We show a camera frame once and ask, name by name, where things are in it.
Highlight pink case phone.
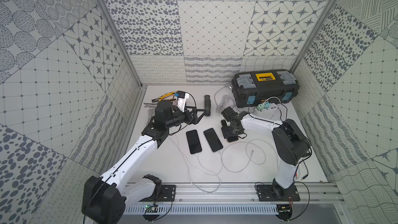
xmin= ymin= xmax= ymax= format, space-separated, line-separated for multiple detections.
xmin=227 ymin=131 xmax=239 ymax=143

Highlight white charging cable pink phone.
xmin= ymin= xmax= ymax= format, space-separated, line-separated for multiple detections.
xmin=218 ymin=139 xmax=272 ymax=173

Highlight grey-green case phone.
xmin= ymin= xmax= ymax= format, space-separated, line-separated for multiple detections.
xmin=204 ymin=128 xmax=223 ymax=152

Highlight white charging cable blue phone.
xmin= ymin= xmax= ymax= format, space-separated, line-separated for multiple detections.
xmin=171 ymin=138 xmax=222 ymax=194

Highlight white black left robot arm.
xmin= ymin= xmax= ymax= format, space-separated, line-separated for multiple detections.
xmin=81 ymin=95 xmax=211 ymax=224

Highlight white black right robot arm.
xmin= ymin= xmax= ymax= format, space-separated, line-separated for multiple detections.
xmin=221 ymin=107 xmax=312 ymax=199

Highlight yellow black pliers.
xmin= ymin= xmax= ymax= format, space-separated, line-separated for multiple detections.
xmin=151 ymin=91 xmax=177 ymax=103

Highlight green charger plugs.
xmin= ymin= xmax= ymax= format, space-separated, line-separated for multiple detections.
xmin=256 ymin=100 xmax=276 ymax=111

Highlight black yellow toolbox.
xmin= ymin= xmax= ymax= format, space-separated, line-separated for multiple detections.
xmin=231 ymin=69 xmax=300 ymax=108

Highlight white power strip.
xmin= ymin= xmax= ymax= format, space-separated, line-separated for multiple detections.
xmin=255 ymin=102 xmax=279 ymax=112

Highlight silver wrench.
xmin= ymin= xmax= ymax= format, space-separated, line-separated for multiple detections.
xmin=143 ymin=103 xmax=158 ymax=108

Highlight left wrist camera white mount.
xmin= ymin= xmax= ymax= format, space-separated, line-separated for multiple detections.
xmin=174 ymin=91 xmax=190 ymax=112

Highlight coiled grey power cable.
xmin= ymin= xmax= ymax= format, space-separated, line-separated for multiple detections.
xmin=213 ymin=86 xmax=237 ymax=115

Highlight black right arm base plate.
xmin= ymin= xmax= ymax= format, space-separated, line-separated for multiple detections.
xmin=255 ymin=184 xmax=301 ymax=202

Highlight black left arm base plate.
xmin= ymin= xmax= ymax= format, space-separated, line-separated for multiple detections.
xmin=141 ymin=185 xmax=177 ymax=202

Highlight aluminium front rail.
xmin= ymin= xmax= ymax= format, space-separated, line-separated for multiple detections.
xmin=88 ymin=181 xmax=346 ymax=205

